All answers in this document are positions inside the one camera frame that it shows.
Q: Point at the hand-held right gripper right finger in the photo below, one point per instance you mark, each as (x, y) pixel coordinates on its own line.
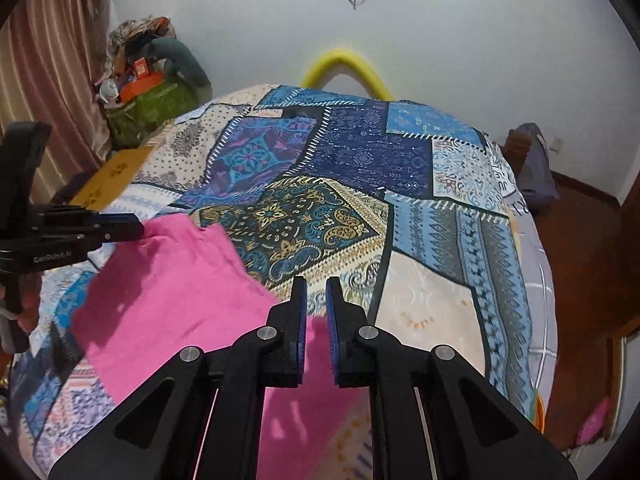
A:
(334, 332)

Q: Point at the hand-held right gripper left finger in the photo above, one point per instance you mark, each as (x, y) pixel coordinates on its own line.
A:
(299, 332)

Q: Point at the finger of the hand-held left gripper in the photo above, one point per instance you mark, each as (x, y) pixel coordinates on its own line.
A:
(117, 218)
(125, 232)

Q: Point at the pink button shirt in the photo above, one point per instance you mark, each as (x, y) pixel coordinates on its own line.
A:
(175, 300)

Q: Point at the person's left hand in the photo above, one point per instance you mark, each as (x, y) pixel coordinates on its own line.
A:
(32, 307)

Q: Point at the green patterned storage bag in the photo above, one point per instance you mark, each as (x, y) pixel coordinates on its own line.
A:
(145, 110)

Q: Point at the orange box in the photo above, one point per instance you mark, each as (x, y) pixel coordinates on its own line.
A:
(142, 85)

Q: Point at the blue patchwork blanket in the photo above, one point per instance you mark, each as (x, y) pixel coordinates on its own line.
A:
(375, 185)

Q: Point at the grey-green garment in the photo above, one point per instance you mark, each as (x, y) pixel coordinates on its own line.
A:
(185, 60)

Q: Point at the striped pink curtain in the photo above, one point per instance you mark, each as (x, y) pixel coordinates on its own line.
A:
(45, 60)

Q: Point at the patterned cloth bundle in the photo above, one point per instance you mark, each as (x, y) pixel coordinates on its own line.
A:
(135, 37)

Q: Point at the grey bag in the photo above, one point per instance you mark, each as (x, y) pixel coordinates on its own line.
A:
(540, 170)

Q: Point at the yellow foam tube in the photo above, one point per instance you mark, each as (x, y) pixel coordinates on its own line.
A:
(345, 60)

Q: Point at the pink cloth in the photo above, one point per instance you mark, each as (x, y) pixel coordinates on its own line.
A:
(592, 422)

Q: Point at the white wall socket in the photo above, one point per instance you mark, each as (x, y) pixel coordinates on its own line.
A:
(556, 145)

